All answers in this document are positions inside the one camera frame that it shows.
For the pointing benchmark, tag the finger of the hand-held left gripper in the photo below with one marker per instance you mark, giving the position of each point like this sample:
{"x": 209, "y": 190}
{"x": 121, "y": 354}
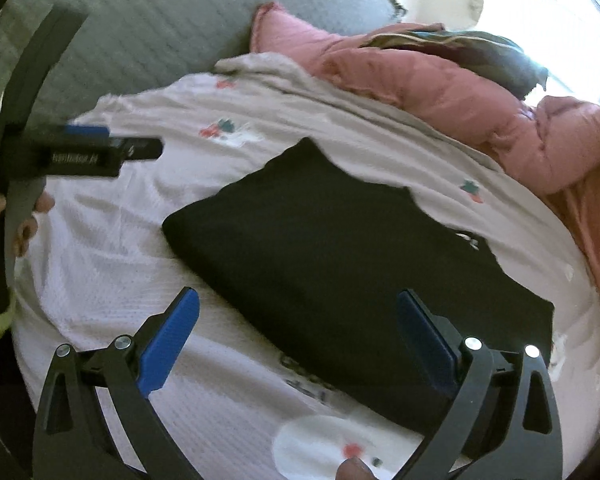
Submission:
{"x": 105, "y": 157}
{"x": 87, "y": 132}

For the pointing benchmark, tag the grey quilted headboard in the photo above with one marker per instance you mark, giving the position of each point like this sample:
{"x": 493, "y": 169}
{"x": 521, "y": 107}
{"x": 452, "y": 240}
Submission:
{"x": 180, "y": 20}

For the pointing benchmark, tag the person's left hand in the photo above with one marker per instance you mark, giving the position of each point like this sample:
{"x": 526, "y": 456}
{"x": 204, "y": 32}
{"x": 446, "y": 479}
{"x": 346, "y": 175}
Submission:
{"x": 42, "y": 204}

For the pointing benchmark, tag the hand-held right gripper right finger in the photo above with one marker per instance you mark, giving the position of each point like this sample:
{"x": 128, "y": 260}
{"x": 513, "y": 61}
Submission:
{"x": 427, "y": 337}

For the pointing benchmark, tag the person's right hand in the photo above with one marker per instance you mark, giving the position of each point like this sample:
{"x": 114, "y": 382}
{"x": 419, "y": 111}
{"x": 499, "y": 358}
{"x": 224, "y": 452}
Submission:
{"x": 354, "y": 470}

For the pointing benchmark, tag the strawberry printed blanket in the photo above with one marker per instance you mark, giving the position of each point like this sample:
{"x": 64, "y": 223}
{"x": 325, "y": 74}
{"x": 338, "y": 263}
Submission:
{"x": 130, "y": 260}

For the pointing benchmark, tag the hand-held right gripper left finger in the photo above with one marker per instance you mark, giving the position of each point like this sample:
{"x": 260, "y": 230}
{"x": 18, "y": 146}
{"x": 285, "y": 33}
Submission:
{"x": 172, "y": 337}

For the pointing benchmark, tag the black printed t-shirt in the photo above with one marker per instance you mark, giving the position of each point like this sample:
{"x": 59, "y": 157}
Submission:
{"x": 305, "y": 240}

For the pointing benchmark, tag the pink puffy comforter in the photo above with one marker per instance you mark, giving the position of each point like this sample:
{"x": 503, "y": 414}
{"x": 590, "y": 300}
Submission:
{"x": 455, "y": 95}

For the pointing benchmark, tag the pink pillow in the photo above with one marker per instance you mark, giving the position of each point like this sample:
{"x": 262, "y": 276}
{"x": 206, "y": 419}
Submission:
{"x": 285, "y": 32}

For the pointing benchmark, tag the striped dark cloth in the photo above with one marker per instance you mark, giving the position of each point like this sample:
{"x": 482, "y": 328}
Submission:
{"x": 480, "y": 55}

